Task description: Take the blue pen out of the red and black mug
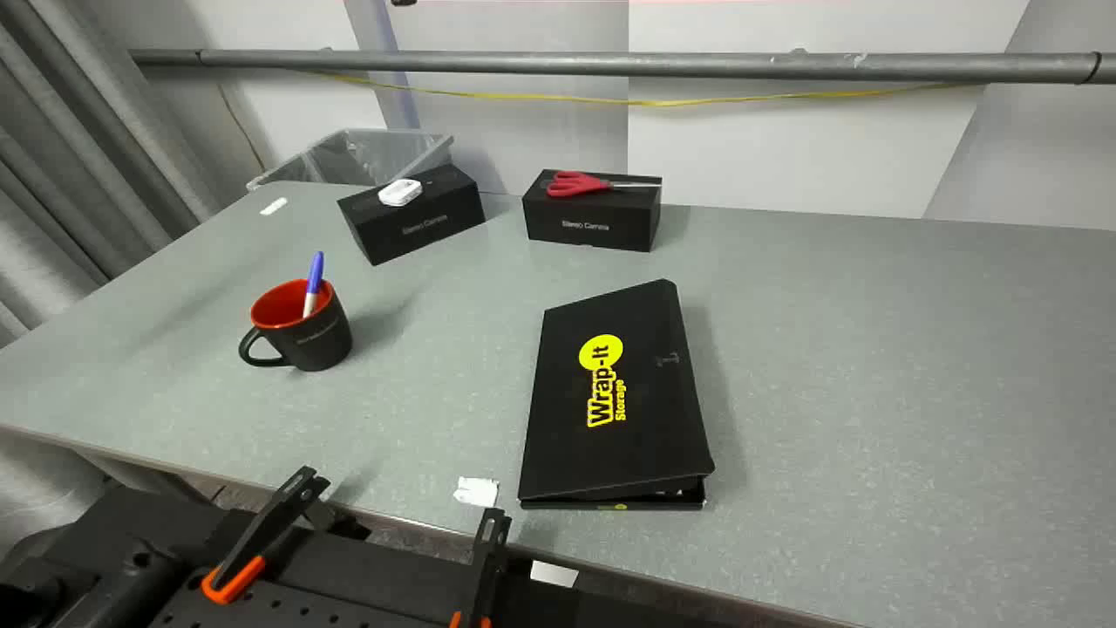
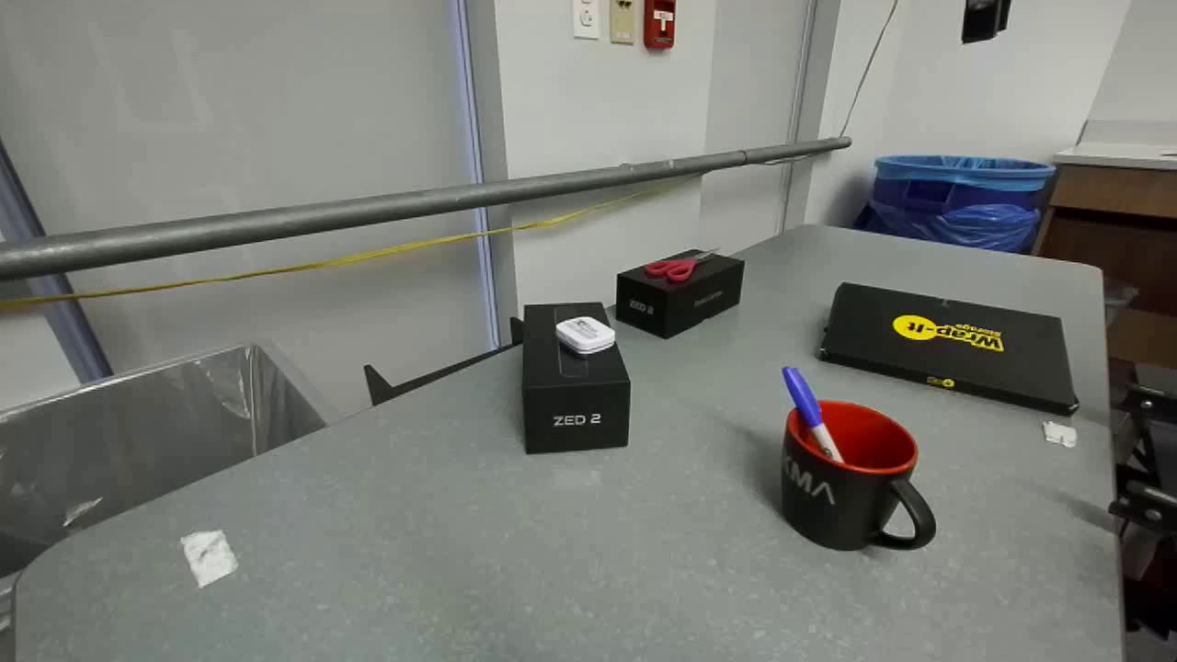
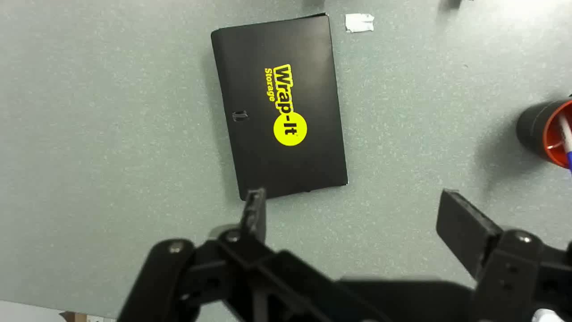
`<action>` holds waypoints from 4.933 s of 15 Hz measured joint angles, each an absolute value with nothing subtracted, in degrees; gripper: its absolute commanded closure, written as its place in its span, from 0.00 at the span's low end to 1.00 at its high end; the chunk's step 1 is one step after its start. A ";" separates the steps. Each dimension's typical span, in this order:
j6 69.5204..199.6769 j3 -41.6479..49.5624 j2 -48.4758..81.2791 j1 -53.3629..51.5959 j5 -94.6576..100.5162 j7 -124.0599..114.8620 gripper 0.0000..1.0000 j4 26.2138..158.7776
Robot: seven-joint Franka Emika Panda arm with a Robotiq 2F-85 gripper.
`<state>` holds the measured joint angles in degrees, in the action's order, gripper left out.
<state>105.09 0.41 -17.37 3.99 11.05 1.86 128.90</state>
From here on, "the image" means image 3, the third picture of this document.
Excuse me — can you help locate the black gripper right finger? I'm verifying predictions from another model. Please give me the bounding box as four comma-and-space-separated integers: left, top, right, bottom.
435, 188, 572, 322

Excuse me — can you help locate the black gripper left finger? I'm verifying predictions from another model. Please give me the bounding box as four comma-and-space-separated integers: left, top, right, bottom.
117, 186, 383, 322

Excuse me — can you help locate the blue and white pen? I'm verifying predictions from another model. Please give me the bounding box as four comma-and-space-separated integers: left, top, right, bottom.
557, 115, 572, 172

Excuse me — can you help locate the red and black mug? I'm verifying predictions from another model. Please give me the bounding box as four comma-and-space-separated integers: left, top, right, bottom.
515, 97, 572, 170

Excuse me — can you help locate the black flat Wrap-It box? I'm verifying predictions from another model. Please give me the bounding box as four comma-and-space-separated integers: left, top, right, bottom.
210, 13, 351, 202

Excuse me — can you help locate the small white tape piece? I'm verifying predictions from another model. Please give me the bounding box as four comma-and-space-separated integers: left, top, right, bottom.
344, 13, 378, 34

